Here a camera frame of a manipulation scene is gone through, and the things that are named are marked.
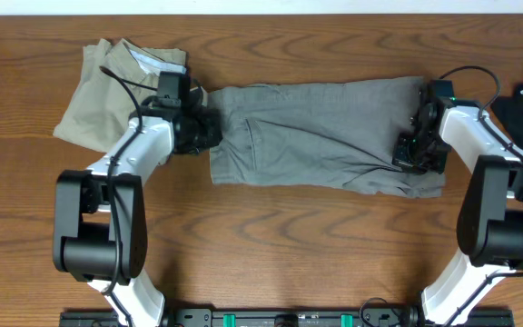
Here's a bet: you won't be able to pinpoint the grey shorts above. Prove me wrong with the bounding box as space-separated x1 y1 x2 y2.
208 76 445 198

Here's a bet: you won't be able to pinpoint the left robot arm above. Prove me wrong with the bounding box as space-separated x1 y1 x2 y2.
53 103 222 326

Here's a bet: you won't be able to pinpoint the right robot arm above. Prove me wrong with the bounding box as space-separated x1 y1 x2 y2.
393 96 523 326

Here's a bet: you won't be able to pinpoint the folded khaki shorts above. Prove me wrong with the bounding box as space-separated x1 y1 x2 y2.
53 39 186 153

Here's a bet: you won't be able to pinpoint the black garment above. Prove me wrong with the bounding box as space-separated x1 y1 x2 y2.
491 84 523 150

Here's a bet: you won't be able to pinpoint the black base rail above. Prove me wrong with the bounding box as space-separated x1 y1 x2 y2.
58 306 515 327

